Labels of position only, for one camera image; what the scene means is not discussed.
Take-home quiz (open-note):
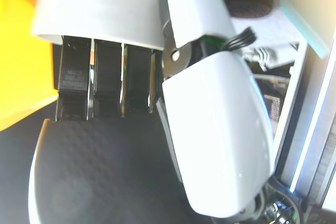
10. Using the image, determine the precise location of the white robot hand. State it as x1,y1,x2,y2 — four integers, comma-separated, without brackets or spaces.
27,0,277,224

